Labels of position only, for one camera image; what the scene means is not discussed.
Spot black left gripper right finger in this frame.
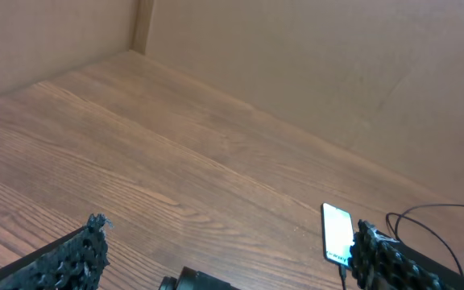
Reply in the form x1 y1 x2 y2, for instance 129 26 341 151
348 220 464 290

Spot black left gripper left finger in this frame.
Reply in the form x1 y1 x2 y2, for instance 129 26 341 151
0 213 110 290

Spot black USB charging cable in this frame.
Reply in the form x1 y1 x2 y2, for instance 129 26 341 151
338 203 464 290

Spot Galaxy smartphone blue screen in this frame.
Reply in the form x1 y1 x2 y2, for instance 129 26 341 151
321 203 354 269

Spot brown cardboard backdrop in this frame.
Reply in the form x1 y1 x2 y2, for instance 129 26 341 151
135 0 464 199

